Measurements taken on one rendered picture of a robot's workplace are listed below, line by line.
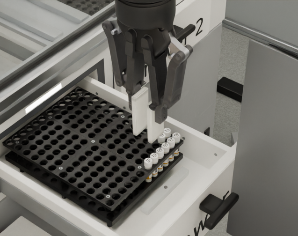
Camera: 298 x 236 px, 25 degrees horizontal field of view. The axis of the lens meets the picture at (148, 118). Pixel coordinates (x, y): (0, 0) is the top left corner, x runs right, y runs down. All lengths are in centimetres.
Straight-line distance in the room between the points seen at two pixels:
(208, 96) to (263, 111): 70
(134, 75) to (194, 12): 47
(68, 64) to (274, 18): 176
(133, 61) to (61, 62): 22
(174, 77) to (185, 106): 67
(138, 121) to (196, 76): 57
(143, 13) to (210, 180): 28
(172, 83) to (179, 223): 20
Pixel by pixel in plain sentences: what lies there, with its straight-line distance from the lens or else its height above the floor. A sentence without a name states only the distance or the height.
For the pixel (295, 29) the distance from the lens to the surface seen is 277.
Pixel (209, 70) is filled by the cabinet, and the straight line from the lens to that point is 156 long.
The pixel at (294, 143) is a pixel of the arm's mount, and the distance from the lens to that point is 92.
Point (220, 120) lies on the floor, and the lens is 246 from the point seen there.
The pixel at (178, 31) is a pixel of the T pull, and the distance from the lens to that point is 128.
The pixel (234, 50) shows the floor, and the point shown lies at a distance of 280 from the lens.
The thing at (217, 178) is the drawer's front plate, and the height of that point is 92.
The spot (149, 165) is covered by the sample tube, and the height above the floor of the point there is 91.
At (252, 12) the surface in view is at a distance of 284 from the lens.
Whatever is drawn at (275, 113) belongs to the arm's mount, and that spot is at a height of 105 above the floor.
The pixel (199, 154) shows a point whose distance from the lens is 111.
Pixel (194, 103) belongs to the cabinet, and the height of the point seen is 62.
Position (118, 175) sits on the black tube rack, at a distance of 101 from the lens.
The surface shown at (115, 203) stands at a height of 90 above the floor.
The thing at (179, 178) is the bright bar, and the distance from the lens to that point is 108.
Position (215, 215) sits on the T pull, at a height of 91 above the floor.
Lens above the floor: 163
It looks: 42 degrees down
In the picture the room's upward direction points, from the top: straight up
